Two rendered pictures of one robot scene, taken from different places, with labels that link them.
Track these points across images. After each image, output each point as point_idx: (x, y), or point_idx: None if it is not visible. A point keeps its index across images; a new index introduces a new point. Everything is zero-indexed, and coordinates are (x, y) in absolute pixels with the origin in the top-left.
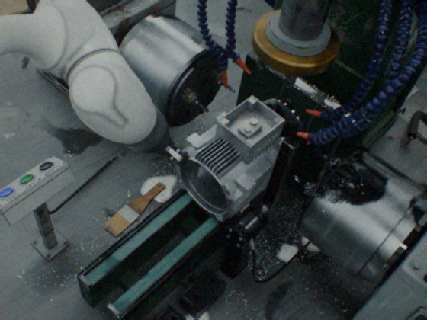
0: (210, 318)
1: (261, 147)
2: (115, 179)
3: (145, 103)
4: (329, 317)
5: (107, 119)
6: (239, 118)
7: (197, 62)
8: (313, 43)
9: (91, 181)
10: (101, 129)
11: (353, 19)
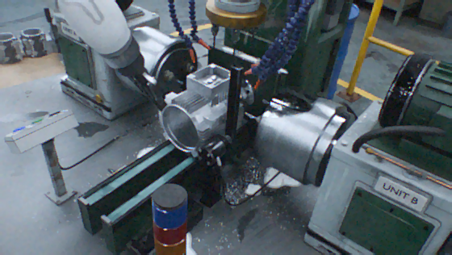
0: (192, 237)
1: (220, 94)
2: (117, 150)
3: (118, 10)
4: (291, 231)
5: (85, 10)
6: (203, 78)
7: (172, 49)
8: (247, 3)
9: (98, 152)
10: (81, 22)
11: (278, 6)
